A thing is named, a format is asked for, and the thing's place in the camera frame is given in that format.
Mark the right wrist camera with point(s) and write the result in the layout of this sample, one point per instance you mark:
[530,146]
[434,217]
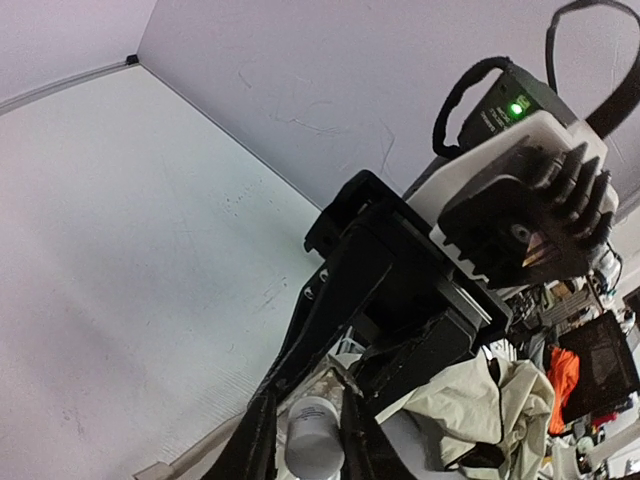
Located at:
[530,205]

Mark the white nail polish cap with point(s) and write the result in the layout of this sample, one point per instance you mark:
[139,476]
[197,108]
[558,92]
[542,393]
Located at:
[313,447]

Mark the orange cloth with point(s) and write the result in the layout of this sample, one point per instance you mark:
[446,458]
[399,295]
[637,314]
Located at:
[563,375]

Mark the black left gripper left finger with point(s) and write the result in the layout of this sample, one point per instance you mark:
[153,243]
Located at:
[251,451]

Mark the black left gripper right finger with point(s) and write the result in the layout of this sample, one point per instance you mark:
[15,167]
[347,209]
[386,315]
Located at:
[369,454]

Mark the beige sleeve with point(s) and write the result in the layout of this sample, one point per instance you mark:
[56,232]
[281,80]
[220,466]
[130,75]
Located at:
[483,418]

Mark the aluminium base frame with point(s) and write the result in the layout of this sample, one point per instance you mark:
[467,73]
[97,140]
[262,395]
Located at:
[32,96]

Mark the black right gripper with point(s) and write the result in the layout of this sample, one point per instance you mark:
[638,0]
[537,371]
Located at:
[382,276]

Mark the clear glitter nail polish bottle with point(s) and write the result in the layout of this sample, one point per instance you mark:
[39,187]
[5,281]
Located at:
[328,380]

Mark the black monitor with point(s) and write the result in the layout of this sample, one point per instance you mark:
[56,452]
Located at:
[607,374]

